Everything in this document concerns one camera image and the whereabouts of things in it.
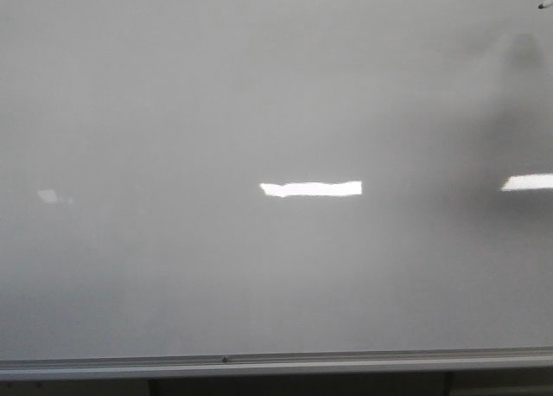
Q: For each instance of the white whiteboard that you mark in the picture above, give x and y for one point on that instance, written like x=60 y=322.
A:
x=201 y=177

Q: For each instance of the aluminium whiteboard marker tray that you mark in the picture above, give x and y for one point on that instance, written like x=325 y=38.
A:
x=162 y=367

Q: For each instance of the white marker with black tip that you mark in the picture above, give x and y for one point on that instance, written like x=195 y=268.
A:
x=545 y=4

